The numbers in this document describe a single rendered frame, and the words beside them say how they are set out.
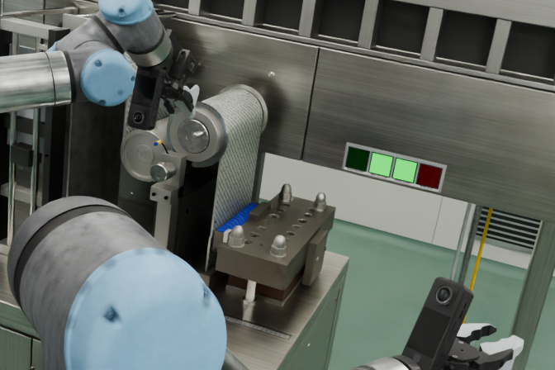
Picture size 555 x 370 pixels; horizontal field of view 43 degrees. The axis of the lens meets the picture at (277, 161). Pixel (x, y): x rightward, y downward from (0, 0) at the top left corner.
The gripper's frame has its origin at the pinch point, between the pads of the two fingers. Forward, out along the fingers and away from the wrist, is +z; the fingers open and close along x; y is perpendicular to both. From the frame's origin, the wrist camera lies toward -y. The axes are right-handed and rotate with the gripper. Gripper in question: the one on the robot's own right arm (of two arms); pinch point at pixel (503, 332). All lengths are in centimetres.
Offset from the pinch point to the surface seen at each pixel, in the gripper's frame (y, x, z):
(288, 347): 27, -52, 7
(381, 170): -3, -69, 47
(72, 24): -34, -102, -18
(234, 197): 4, -84, 14
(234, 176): -2, -83, 13
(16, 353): 35, -92, -34
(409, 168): -4, -63, 51
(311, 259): 17, -68, 26
